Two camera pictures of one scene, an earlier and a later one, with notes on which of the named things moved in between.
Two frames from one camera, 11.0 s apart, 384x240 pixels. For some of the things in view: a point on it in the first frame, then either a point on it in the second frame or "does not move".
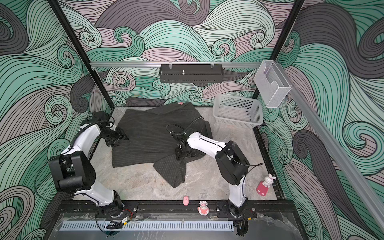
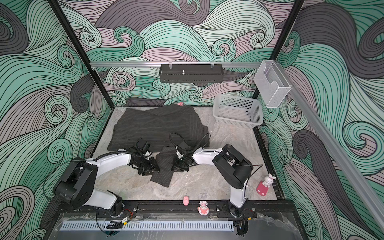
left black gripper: x=121 y=135 → x=153 y=166
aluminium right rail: x=370 y=200 does not move
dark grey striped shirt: x=154 y=133 does not move
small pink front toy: x=186 y=200 does not move
